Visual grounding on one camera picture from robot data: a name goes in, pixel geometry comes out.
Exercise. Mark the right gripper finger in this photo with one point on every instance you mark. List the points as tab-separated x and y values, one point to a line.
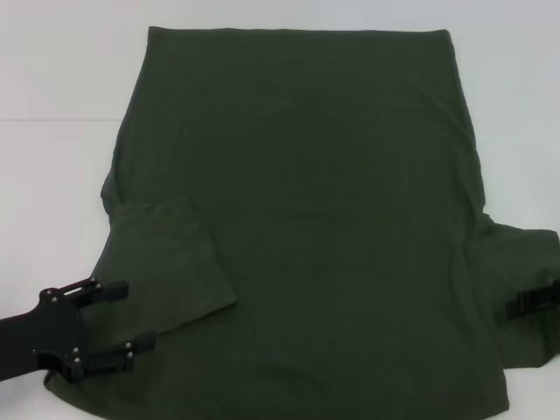
514	310

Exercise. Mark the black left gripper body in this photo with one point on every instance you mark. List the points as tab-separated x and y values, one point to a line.
44	332

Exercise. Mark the dark green t-shirt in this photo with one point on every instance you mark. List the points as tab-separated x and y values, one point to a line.
306	175

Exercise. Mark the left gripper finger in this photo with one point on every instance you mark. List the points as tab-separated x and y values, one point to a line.
118	289
144	341

